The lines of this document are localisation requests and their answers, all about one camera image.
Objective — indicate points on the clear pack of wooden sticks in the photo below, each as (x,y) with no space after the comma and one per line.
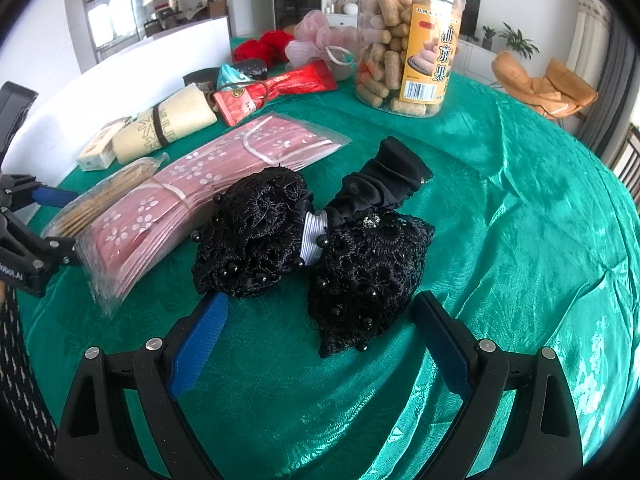
(100,195)

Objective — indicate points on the pink face mask pack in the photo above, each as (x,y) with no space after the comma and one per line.
(150,220)

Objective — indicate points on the white television cabinet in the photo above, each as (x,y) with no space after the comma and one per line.
(475,57)

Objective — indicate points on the cream curtain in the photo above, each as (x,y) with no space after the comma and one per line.
(592,35)

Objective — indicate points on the dining table with chairs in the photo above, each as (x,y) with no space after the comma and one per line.
(167,20)

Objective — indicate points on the teal foil packet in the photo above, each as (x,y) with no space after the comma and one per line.
(231,76)

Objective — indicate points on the white round vase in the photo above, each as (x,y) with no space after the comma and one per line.
(349,9)

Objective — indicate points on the black lace hair bow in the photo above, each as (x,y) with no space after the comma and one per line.
(260,240)

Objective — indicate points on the beige cloth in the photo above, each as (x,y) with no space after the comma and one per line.
(185,110)

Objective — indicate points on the small cream carton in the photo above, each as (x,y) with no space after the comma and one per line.
(100,147)

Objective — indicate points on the tall brown cardboard box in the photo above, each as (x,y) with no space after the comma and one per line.
(218,6)

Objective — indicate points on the window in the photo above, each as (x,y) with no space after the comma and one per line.
(115,12)

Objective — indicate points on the small potted plant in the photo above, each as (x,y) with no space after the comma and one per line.
(488,35)

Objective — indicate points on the grey curtain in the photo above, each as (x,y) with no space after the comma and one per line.
(615,95)

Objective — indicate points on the clear plastic snack jar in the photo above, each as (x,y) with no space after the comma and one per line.
(385,35)

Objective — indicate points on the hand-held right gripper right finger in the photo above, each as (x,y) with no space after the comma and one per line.
(447,350)

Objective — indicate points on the orange lounge chair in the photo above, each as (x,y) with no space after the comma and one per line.
(520,80)

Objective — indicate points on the large potted plant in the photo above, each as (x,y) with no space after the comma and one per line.
(520,40)

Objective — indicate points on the black woven chair back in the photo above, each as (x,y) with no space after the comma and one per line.
(25,385)

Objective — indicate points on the red foil packet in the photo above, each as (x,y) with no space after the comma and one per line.
(295,82)

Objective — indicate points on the wooden chair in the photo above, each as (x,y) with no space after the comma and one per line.
(629,165)

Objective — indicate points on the black television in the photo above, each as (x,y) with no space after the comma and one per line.
(471,15)

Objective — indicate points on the white box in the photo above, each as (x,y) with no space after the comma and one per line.
(100,75)

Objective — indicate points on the red fluffy cloth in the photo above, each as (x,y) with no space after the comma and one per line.
(265,45)

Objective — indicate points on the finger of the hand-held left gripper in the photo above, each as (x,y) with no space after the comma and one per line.
(30,247)
(55,197)

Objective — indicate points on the dark pouch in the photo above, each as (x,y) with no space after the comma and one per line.
(250,67)

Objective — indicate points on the pink mesh bath pouf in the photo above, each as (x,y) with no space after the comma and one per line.
(315,35)

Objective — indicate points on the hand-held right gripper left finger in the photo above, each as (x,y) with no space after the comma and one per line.
(200,345)

